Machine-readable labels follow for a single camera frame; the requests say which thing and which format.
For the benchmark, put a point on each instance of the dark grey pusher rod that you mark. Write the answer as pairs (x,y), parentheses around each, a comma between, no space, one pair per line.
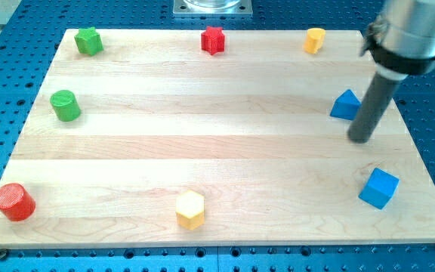
(375,102)

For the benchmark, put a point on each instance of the blue triangle block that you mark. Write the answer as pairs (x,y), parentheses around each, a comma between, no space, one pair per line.
(346,106)

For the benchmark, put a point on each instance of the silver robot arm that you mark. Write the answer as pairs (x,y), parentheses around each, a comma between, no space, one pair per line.
(401,41)

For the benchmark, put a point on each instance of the yellow heart block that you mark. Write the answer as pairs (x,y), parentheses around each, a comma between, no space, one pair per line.
(314,40)

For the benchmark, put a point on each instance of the blue cube block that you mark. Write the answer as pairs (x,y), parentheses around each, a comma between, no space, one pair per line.
(379,188)

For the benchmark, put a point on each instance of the red star block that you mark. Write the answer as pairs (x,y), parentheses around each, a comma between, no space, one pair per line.
(213,40)

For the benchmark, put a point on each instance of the yellow hexagon block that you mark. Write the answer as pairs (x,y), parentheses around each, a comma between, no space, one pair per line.
(190,210)

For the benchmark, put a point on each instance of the wooden board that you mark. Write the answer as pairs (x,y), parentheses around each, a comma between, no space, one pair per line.
(249,129)

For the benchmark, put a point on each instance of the green star block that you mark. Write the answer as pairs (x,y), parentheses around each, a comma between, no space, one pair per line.
(88,41)

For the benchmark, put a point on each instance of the green cylinder block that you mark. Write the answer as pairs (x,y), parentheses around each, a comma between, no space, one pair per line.
(65,105)

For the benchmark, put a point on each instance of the red cylinder block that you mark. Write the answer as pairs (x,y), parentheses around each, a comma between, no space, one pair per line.
(16,203)

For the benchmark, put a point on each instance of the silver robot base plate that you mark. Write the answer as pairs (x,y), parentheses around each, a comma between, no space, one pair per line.
(212,8)

